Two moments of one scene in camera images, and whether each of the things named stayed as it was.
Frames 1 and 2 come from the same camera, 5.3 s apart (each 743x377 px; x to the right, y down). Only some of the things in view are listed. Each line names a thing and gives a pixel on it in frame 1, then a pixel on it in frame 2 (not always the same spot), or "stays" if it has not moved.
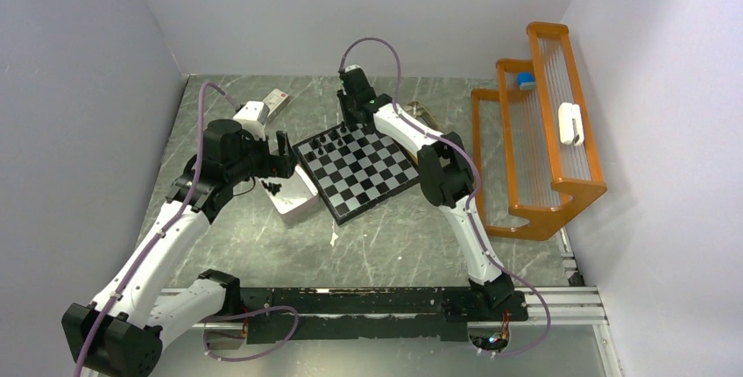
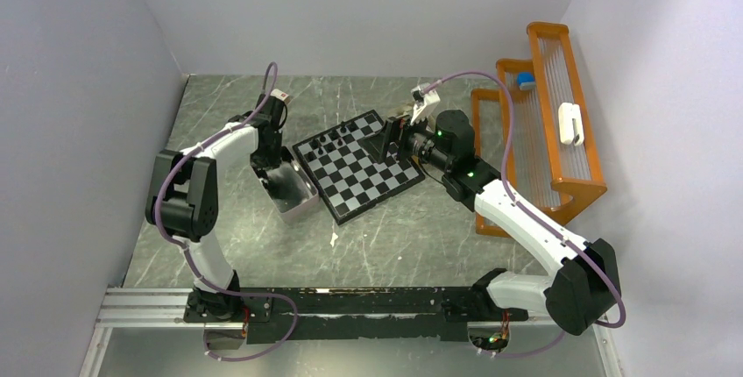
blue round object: x=526 y=81 stays
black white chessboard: x=354 y=171 stays
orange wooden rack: x=534 y=158 stays
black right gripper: x=348 y=118 to x=378 y=144
